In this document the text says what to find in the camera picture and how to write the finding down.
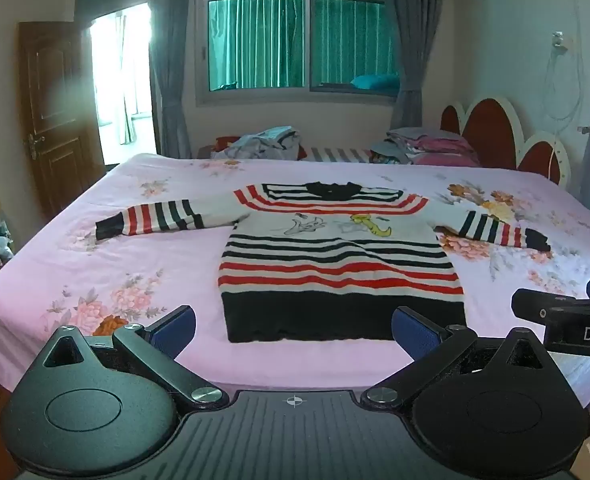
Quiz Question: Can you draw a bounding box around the bed with pink floral sheet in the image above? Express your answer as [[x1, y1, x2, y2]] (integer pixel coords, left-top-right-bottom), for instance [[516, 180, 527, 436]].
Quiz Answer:
[[0, 152, 590, 408]]

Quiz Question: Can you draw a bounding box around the striped knit sweater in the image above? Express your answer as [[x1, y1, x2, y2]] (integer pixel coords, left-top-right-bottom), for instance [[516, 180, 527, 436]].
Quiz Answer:
[[95, 180, 552, 344]]

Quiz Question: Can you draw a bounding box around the striped grey cloth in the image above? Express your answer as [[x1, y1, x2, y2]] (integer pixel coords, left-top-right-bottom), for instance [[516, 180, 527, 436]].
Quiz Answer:
[[305, 147, 376, 164]]

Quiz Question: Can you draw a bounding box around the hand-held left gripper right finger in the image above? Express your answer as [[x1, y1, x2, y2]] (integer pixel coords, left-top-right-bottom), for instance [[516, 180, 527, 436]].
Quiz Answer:
[[361, 306, 552, 407]]

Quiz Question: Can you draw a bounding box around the red and white headboard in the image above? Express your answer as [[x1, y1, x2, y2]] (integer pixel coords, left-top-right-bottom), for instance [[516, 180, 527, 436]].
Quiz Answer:
[[440, 97, 572, 190]]

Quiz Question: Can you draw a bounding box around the sliding glass window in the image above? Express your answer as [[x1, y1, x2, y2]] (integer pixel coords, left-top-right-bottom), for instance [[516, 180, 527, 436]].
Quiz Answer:
[[195, 0, 401, 107]]

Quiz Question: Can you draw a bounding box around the grey curtain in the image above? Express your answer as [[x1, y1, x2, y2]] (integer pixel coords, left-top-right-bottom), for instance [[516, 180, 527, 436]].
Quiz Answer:
[[382, 0, 448, 130], [146, 0, 201, 160]]

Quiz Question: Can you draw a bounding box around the brown wooden door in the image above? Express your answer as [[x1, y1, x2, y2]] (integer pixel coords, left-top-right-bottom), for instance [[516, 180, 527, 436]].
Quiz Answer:
[[16, 21, 107, 222]]

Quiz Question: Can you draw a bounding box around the stack of folded pink clothes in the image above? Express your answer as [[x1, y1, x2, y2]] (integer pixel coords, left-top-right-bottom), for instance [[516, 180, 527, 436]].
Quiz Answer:
[[370, 126, 480, 167]]

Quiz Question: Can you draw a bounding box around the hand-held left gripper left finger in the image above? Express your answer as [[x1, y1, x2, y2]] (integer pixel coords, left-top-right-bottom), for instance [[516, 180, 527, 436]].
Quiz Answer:
[[42, 304, 227, 409]]

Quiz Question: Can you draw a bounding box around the pile of crumpled grey clothes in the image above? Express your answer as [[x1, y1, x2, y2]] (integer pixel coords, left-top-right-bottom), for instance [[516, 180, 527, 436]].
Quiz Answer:
[[211, 126, 302, 162]]

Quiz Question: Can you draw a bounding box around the wall hook with white cable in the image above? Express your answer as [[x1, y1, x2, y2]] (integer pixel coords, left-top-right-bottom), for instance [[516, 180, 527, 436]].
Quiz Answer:
[[540, 31, 586, 123]]

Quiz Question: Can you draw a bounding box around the teal cushion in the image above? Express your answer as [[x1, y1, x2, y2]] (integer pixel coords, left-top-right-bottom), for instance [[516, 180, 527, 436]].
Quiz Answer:
[[350, 73, 401, 95]]

